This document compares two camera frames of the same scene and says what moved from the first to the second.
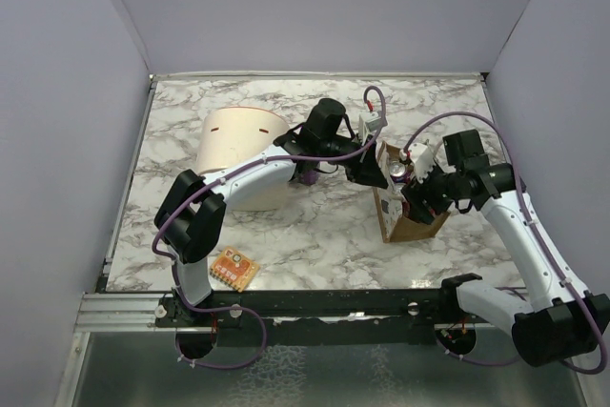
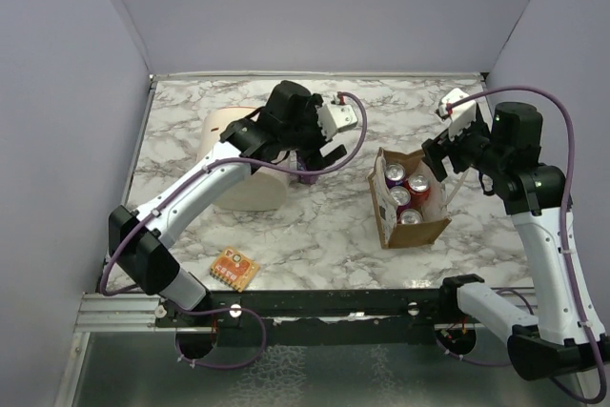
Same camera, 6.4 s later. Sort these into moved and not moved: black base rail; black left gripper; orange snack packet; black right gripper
Moved: black right gripper; black left gripper
Not moved: orange snack packet; black base rail
